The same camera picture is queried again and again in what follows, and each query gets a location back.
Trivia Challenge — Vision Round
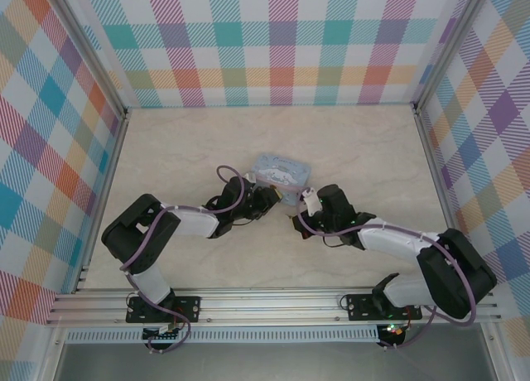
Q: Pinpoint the blue cartoon dog tin box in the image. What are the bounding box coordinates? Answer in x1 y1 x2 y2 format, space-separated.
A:
248 152 312 208

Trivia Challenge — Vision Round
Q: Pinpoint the circuit board with green light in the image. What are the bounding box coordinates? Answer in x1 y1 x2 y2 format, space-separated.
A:
380 322 407 339

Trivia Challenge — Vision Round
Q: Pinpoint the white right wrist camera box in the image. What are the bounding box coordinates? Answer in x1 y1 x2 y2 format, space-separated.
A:
300 188 322 215

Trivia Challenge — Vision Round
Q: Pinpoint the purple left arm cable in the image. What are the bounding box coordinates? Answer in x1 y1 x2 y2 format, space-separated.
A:
122 164 246 355

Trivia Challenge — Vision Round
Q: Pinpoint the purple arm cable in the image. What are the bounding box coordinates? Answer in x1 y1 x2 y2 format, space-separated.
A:
122 164 246 355
296 186 477 351

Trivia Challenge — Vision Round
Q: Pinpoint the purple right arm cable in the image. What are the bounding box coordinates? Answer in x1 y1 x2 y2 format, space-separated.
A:
296 186 477 351

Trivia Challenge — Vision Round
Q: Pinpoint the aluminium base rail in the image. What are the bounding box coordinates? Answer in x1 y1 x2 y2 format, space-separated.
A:
45 287 502 326

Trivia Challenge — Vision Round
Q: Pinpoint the white slotted cable duct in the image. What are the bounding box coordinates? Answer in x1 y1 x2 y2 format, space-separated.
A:
65 325 380 344

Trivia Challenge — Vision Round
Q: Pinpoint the aluminium side rail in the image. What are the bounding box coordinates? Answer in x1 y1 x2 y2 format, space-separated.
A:
413 103 475 289
72 109 132 295

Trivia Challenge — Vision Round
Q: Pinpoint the black circuit board with wires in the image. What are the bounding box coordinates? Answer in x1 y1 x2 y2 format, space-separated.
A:
142 322 183 343

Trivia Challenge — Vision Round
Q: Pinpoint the aluminium frame post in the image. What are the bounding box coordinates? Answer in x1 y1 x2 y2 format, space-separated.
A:
45 0 129 117
413 0 489 109

